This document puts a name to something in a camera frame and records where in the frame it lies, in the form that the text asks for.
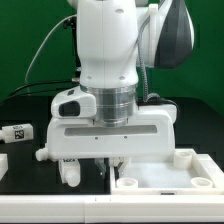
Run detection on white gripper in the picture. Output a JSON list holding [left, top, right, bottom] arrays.
[[46, 104, 177, 177]]

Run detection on white square table top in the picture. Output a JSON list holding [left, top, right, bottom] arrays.
[[110, 149, 224, 196]]

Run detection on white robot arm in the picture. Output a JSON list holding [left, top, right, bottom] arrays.
[[46, 0, 194, 177]]

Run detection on white left obstacle block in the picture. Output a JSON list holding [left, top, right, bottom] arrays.
[[0, 154, 8, 181]]

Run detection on black cables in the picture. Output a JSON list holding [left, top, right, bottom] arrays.
[[0, 79, 81, 107]]

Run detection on white front obstacle rail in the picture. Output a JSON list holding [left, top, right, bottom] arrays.
[[0, 195, 224, 223]]

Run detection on grey braided arm hose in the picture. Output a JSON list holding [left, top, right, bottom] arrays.
[[137, 0, 168, 104]]

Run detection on black camera stand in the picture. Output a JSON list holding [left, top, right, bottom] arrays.
[[63, 15, 81, 83]]

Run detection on grey cable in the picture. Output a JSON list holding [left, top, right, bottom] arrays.
[[24, 14, 78, 94]]

